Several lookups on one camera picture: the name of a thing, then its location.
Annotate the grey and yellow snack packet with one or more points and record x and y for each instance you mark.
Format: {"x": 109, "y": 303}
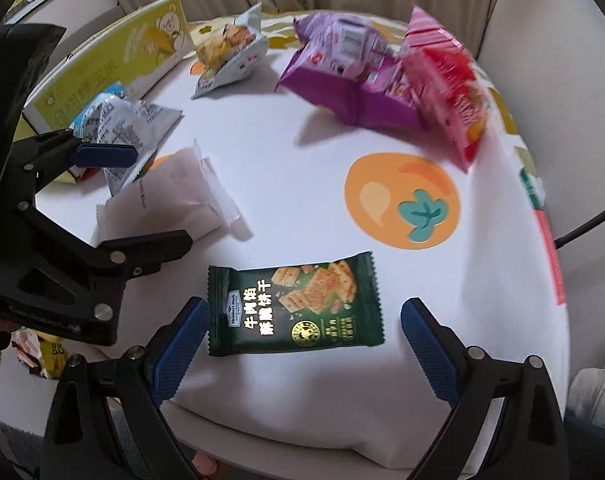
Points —
{"x": 227, "y": 45}

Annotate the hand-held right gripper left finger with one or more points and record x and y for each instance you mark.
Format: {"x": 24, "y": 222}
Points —
{"x": 180, "y": 347}

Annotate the green cardboard box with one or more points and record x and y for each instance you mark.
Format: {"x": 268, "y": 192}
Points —
{"x": 132, "y": 45}

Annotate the black metal stand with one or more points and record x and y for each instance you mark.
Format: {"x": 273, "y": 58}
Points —
{"x": 582, "y": 230}

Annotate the striped floral blanket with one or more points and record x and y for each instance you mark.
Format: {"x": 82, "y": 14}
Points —
{"x": 282, "y": 35}

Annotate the light blue silver snack packet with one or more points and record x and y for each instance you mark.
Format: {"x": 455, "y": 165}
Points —
{"x": 122, "y": 125}

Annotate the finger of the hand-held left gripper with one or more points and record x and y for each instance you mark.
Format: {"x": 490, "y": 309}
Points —
{"x": 152, "y": 252}
{"x": 107, "y": 155}

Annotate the translucent pale snack packet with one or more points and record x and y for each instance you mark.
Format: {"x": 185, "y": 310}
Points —
{"x": 167, "y": 205}

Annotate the purple snack packet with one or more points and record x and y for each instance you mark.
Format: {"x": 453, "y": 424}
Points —
{"x": 352, "y": 90}

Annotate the dark green cracker packet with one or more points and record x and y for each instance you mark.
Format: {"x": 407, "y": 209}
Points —
{"x": 262, "y": 310}

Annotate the pink striped snack packet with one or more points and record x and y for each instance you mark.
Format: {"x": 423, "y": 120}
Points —
{"x": 447, "y": 90}

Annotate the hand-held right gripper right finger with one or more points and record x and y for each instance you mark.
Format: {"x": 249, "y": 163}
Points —
{"x": 430, "y": 350}

